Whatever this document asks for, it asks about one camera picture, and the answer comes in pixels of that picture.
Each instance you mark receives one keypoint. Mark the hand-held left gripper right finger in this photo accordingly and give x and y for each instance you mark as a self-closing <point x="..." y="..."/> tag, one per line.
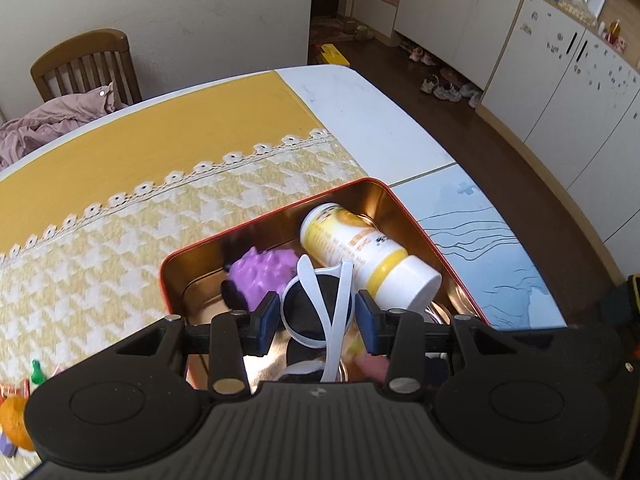
<point x="367" y="320"/>

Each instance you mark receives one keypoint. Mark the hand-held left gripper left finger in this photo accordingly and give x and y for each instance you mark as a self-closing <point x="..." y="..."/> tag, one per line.
<point x="267" y="315"/>

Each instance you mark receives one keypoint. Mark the white sunglasses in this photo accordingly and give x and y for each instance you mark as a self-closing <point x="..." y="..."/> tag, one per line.
<point x="305" y="310"/>

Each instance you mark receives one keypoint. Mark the purple spiky toy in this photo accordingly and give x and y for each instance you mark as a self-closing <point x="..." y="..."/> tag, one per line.
<point x="260" y="272"/>

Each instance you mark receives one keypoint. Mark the small pink box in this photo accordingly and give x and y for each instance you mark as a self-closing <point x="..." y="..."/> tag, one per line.
<point x="372" y="365"/>

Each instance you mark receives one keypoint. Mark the yellow and white bottle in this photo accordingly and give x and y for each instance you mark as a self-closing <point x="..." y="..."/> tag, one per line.
<point x="350" y="245"/>

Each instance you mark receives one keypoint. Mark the red metal tin box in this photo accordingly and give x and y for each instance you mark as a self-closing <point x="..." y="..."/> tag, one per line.
<point x="350" y="200"/>

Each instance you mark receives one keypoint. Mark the red candy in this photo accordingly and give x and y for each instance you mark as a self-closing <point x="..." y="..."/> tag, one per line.
<point x="12" y="391"/>

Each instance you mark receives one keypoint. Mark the orange fruit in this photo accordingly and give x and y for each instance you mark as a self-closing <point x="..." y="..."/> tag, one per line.
<point x="15" y="422"/>

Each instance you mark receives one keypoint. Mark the small purple cap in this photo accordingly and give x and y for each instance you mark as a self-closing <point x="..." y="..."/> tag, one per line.
<point x="7" y="445"/>

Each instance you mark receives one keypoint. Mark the light blue printed table cover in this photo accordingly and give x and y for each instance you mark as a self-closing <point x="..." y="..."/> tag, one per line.
<point x="475" y="240"/>

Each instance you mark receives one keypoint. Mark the yellow houndstooth tablecloth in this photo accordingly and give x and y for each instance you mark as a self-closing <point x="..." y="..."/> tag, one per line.
<point x="150" y="135"/>

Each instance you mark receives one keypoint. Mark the small green object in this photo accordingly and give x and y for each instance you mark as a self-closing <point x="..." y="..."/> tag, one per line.
<point x="37" y="372"/>

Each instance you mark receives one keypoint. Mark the pile of shoes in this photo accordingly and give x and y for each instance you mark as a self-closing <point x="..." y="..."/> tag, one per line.
<point x="445" y="90"/>

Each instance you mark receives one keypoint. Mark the yellow box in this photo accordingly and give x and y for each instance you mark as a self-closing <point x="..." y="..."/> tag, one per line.
<point x="330" y="55"/>

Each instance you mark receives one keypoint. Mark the pink cloth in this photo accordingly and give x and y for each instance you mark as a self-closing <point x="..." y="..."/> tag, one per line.
<point x="50" y="120"/>

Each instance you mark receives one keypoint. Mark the white and wood cabinet unit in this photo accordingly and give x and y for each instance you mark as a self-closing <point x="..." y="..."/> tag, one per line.
<point x="550" y="85"/>

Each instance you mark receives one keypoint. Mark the wooden chair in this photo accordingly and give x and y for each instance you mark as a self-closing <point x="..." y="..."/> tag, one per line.
<point x="80" y="55"/>

